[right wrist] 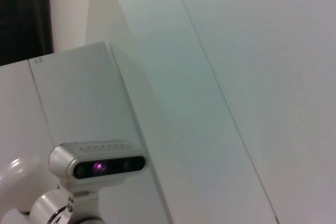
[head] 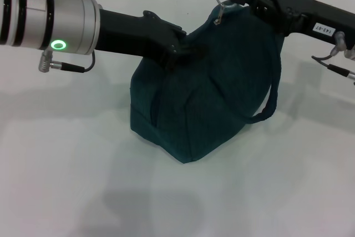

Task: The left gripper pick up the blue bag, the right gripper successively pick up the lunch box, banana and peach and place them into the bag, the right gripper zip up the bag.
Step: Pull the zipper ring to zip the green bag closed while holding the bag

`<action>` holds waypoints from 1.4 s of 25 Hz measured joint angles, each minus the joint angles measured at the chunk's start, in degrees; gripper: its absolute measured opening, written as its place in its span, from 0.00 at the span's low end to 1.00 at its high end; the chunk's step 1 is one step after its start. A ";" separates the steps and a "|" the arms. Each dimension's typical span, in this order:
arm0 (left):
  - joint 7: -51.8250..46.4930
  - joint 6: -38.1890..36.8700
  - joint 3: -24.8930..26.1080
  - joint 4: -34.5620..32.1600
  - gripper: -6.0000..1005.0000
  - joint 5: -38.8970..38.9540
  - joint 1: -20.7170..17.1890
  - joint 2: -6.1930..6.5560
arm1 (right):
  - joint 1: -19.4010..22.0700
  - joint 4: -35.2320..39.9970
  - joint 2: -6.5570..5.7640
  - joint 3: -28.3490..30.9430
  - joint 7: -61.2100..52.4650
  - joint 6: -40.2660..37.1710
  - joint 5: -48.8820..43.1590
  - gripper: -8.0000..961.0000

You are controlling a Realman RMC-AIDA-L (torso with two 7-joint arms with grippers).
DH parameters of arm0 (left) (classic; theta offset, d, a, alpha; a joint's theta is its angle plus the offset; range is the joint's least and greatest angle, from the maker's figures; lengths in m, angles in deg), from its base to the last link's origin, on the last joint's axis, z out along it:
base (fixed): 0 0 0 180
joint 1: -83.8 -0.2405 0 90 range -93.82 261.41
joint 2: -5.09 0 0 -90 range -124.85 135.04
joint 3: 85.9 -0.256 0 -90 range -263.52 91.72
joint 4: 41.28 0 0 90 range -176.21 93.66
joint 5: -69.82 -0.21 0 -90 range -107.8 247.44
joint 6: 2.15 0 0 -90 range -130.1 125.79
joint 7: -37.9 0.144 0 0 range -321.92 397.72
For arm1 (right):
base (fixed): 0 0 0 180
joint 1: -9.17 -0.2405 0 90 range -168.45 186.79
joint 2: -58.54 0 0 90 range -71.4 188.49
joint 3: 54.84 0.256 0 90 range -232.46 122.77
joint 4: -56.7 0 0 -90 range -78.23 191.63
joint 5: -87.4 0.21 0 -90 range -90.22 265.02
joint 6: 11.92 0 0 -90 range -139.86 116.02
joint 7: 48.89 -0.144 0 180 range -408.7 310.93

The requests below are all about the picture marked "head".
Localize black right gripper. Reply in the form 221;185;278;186
229;0;355;51

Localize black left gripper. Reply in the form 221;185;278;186
94;8;208;70

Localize dark teal insulated lunch bag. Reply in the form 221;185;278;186
129;0;283;165

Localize dark right gripper cable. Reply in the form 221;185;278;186
311;31;355;85

